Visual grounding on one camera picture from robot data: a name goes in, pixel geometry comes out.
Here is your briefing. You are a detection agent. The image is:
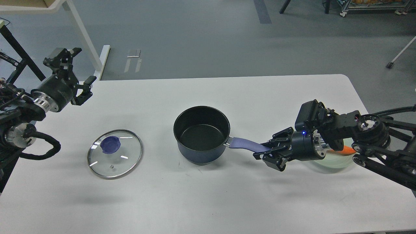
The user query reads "black metal rack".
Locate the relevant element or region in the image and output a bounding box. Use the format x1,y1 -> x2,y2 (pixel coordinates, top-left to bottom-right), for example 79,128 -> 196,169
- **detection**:
0,19 -> 54,134

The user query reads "clear green glass plate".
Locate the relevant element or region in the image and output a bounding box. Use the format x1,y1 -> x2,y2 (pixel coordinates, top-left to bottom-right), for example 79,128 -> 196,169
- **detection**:
309,138 -> 355,169

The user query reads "white desk frame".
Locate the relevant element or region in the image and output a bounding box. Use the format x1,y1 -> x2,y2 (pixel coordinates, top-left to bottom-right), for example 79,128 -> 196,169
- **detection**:
0,0 -> 111,81

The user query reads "glass lid purple knob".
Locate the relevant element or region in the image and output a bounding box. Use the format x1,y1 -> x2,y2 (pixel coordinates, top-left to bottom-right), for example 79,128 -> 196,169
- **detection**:
87,129 -> 143,179

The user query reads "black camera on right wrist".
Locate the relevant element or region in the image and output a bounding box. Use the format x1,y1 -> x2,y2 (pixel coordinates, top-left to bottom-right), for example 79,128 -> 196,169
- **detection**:
294,99 -> 325,132

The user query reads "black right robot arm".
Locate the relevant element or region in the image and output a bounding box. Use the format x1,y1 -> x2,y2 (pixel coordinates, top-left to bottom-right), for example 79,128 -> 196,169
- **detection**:
253,100 -> 416,190

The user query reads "white stand leg with caster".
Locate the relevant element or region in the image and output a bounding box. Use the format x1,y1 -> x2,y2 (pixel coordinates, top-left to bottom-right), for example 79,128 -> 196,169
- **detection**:
385,36 -> 416,69

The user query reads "wheeled metal cart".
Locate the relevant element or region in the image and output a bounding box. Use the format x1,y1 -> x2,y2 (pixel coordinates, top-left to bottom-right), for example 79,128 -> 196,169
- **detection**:
339,0 -> 415,17

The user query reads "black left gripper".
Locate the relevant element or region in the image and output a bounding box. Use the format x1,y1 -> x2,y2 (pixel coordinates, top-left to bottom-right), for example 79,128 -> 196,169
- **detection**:
38,47 -> 97,112

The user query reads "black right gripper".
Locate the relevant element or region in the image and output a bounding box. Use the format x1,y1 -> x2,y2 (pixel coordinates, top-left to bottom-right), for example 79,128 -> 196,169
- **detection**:
253,127 -> 327,172

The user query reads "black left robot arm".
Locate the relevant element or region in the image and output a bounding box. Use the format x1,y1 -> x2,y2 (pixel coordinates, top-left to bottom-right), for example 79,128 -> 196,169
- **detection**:
1,47 -> 96,189

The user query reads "orange toy carrot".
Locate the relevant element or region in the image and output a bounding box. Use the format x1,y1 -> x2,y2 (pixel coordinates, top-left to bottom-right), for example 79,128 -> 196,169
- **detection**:
327,145 -> 356,156

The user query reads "dark blue saucepan purple handle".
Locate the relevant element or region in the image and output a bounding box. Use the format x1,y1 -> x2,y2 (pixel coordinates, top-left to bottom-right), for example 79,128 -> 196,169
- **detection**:
173,106 -> 271,166

